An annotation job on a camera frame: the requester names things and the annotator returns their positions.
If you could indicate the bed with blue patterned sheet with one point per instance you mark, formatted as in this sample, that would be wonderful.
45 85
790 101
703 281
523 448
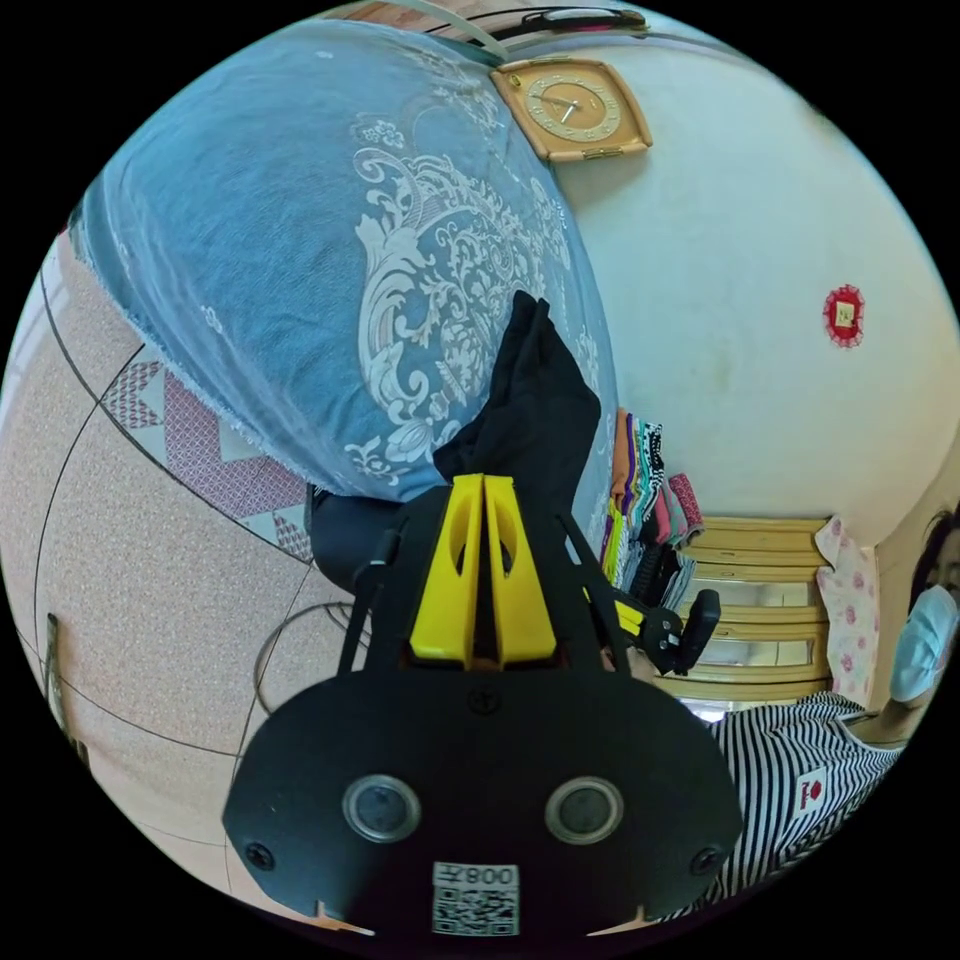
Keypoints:
262 247

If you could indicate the white pink-flowered curtain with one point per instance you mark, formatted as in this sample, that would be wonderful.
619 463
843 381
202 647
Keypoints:
851 600

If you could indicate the red round wall ornament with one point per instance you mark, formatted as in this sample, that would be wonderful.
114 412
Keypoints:
844 315

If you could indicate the tan square wall clock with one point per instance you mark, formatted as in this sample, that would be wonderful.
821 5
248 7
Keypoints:
574 109

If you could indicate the pile of clothes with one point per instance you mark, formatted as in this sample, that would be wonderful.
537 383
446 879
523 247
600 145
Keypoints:
651 487

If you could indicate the black lettered short-sleeve shirt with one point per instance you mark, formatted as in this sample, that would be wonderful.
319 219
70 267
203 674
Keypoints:
536 420

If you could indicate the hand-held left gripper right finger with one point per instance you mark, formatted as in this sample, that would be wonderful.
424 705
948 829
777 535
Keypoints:
525 607

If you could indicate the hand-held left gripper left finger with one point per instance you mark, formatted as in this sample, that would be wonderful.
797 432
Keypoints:
442 600

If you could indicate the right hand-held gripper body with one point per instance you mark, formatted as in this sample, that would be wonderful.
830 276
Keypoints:
661 637

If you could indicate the person's body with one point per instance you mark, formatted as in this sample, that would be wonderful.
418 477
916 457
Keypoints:
795 780

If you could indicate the person's right hand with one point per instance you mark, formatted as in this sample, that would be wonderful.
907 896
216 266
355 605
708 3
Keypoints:
637 664

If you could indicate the wooden cupboard with mirror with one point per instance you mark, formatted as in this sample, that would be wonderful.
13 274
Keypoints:
757 600

